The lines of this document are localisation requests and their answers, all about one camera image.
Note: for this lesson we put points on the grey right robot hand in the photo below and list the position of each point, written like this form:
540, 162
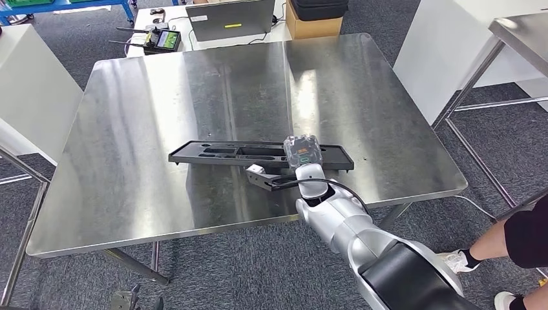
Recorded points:
304, 152

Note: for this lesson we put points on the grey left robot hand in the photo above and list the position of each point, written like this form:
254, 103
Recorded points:
137, 301

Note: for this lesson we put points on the black plastic plate with cutouts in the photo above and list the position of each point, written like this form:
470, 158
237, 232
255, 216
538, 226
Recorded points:
188, 156

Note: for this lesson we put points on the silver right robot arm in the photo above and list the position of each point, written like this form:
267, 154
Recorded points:
342, 222

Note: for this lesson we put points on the grey workbench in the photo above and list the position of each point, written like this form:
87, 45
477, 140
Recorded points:
171, 107

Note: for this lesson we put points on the brown cardboard box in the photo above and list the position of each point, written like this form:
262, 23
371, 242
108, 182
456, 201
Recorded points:
312, 29

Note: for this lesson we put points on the stainless steel table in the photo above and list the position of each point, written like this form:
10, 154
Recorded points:
30, 222
522, 38

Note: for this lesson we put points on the black hard case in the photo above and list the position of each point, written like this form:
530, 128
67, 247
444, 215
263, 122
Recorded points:
321, 8

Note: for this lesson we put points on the grey laptop with yellow sticker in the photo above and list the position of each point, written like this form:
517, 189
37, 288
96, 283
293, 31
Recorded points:
239, 17

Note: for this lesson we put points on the white block cabinet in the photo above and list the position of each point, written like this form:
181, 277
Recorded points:
34, 85
436, 51

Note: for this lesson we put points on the black remote controller with screen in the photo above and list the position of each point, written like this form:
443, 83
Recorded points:
167, 39

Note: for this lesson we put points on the small black desk gadget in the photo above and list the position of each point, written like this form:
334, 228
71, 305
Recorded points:
157, 11

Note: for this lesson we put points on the white desk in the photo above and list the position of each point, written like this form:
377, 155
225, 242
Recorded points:
145, 17

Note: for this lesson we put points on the person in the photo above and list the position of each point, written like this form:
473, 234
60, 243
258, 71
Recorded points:
526, 235

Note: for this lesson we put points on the green plastic crate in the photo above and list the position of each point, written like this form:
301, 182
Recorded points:
30, 2
81, 1

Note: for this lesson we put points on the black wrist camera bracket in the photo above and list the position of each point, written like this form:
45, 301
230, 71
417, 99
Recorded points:
265, 182

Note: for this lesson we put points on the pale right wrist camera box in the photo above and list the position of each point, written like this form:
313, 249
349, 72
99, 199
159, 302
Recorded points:
257, 169

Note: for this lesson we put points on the blue metal trolley frame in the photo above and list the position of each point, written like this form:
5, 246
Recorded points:
64, 5

